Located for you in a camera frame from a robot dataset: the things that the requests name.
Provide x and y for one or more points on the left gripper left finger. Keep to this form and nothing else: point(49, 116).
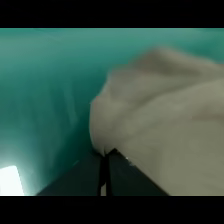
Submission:
point(80, 180)

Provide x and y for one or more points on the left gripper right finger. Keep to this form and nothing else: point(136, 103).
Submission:
point(130, 181)

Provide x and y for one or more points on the beige garment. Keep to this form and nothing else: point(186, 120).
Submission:
point(166, 126)

